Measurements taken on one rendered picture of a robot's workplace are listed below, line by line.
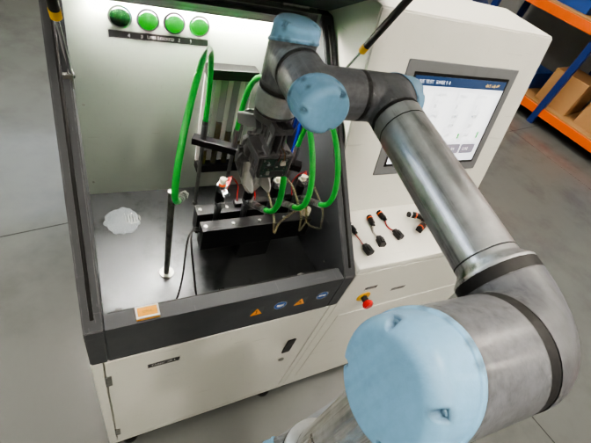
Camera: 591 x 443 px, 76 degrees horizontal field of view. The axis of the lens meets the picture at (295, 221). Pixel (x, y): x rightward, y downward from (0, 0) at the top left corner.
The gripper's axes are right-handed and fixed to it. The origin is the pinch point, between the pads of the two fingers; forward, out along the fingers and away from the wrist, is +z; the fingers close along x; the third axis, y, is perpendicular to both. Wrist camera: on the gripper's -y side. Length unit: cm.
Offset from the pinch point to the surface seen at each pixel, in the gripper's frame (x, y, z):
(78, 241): -33.7, -2.6, 14.9
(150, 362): -22, 12, 51
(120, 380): -29, 12, 58
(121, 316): -27.5, 9.3, 28.3
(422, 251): 61, 10, 25
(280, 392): 36, 12, 123
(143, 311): -23.0, 9.8, 27.0
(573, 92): 505, -193, 72
